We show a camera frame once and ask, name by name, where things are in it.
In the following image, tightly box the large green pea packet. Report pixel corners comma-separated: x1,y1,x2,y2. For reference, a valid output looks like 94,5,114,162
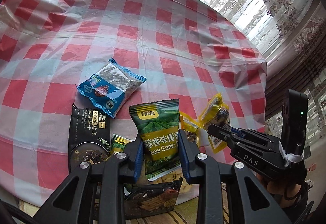
129,99,182,183

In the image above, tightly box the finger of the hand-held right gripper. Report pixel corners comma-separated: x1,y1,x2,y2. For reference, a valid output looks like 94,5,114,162
207,124,286,181
230,128,280,149

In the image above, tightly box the blue snack packet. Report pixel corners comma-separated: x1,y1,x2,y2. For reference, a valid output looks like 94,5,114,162
77,58,147,119

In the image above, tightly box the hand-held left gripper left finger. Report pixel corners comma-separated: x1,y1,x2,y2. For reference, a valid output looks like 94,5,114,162
33,135,144,224

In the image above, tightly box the dark beaded curtain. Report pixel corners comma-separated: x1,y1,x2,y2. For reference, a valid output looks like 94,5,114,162
265,58,326,112

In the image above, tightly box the mauve patterned curtain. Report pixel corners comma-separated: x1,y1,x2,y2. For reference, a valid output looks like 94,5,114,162
262,2,326,68

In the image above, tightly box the person's right hand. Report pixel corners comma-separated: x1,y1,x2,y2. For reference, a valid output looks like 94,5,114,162
256,170,309,212

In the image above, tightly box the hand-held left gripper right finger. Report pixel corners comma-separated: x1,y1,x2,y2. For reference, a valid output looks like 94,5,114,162
178,129,292,224

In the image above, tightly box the black cracker packet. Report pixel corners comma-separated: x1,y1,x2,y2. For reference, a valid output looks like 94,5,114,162
124,179,183,215
69,104,112,175

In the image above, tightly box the small green pea packet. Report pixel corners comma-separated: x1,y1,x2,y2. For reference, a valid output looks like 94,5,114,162
110,133,133,157

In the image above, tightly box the red white checked tablecloth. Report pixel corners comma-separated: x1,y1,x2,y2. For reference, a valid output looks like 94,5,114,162
0,0,268,208

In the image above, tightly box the yellow plum packet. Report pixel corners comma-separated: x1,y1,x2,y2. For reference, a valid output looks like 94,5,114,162
180,112,200,149
199,93,232,154

